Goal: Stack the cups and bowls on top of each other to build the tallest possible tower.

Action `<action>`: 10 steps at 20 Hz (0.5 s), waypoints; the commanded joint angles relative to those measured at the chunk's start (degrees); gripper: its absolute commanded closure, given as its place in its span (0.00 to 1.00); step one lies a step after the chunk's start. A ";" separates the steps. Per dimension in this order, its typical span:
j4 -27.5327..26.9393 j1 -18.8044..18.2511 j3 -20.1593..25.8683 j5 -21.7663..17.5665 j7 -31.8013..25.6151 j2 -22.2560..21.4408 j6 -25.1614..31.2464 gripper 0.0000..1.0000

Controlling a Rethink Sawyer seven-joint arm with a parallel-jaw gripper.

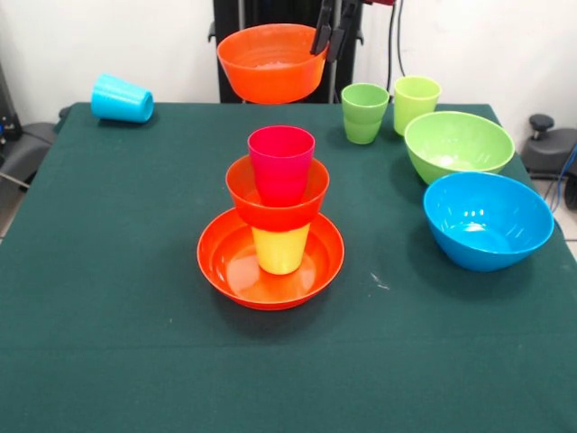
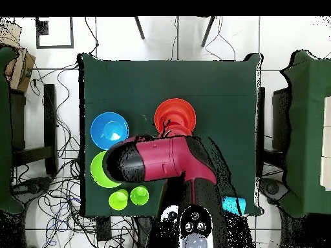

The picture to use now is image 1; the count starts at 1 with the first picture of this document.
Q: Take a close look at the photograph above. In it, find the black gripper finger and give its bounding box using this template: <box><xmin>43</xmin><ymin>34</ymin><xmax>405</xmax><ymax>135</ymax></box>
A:
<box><xmin>309</xmin><ymin>0</ymin><xmax>337</xmax><ymax>56</ymax></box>
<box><xmin>325</xmin><ymin>0</ymin><xmax>362</xmax><ymax>64</ymax></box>

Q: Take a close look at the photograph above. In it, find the small orange bowl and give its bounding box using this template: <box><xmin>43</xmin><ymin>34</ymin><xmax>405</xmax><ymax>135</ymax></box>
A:
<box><xmin>216</xmin><ymin>23</ymin><xmax>330</xmax><ymax>105</ymax></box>
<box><xmin>225</xmin><ymin>154</ymin><xmax>332</xmax><ymax>233</ymax></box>

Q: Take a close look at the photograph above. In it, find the pink cup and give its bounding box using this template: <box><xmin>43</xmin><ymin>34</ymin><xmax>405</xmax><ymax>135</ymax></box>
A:
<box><xmin>246</xmin><ymin>125</ymin><xmax>316</xmax><ymax>207</ymax></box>

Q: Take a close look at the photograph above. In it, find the blue cup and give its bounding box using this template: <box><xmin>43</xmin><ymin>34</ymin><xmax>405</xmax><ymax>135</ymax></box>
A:
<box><xmin>90</xmin><ymin>73</ymin><xmax>155</xmax><ymax>124</ymax></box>

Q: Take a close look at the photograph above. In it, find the yellow cup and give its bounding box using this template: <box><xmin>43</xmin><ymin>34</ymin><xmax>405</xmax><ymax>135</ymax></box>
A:
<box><xmin>251</xmin><ymin>224</ymin><xmax>311</xmax><ymax>276</ymax></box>

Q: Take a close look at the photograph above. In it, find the large orange bowl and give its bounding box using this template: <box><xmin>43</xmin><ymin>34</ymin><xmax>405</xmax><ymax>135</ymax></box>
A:
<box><xmin>197</xmin><ymin>207</ymin><xmax>346</xmax><ymax>311</ymax></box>

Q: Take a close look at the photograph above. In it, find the lime green cup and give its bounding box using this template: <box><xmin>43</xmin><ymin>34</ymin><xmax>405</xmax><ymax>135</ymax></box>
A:
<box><xmin>393</xmin><ymin>75</ymin><xmax>442</xmax><ymax>137</ymax></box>

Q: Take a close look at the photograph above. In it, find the lime green bowl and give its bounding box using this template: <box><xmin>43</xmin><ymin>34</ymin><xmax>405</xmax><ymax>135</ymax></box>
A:
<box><xmin>403</xmin><ymin>110</ymin><xmax>516</xmax><ymax>186</ymax></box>

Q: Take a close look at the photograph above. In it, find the grey stand base with knob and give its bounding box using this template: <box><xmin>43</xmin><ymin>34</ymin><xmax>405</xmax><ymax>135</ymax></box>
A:
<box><xmin>522</xmin><ymin>113</ymin><xmax>577</xmax><ymax>181</ymax></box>

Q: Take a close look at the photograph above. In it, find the blue bowl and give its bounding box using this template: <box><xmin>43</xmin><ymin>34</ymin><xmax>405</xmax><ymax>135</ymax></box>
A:
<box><xmin>422</xmin><ymin>170</ymin><xmax>555</xmax><ymax>272</ymax></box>

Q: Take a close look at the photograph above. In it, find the black equipment box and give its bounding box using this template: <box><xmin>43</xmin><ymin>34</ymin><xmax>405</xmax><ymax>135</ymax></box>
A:
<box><xmin>0</xmin><ymin>62</ymin><xmax>23</xmax><ymax>145</ymax></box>

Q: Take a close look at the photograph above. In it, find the dark green tablecloth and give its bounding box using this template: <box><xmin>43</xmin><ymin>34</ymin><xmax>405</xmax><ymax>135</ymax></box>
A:
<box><xmin>0</xmin><ymin>102</ymin><xmax>577</xmax><ymax>433</ymax></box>

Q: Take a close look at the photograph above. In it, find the black hanging cable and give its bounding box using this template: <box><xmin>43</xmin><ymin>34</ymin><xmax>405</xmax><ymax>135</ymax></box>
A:
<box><xmin>387</xmin><ymin>0</ymin><xmax>409</xmax><ymax>78</ymax></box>

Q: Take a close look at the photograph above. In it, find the blue cable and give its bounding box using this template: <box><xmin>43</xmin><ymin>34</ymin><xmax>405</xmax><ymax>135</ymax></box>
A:
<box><xmin>554</xmin><ymin>143</ymin><xmax>577</xmax><ymax>213</ymax></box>

